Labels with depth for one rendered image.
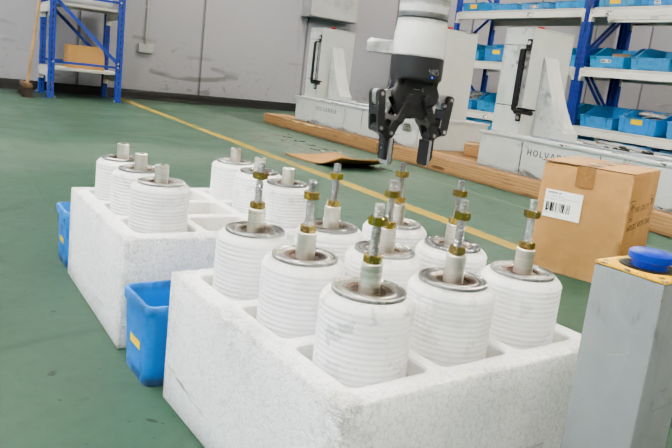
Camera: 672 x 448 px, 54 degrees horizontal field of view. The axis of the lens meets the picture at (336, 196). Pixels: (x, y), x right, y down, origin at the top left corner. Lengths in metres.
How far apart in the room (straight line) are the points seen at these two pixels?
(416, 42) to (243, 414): 0.53
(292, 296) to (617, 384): 0.33
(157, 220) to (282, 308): 0.41
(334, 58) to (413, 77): 4.28
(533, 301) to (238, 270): 0.35
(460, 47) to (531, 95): 0.77
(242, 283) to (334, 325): 0.21
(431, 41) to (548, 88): 2.60
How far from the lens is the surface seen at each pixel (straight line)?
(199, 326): 0.83
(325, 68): 5.20
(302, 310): 0.72
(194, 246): 1.09
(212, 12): 7.16
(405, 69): 0.93
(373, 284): 0.65
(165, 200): 1.08
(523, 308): 0.79
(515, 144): 3.40
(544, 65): 3.55
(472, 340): 0.72
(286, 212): 1.18
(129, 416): 0.93
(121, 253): 1.06
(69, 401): 0.97
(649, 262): 0.67
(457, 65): 4.12
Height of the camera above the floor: 0.46
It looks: 10 degrees down
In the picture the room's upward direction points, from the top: 7 degrees clockwise
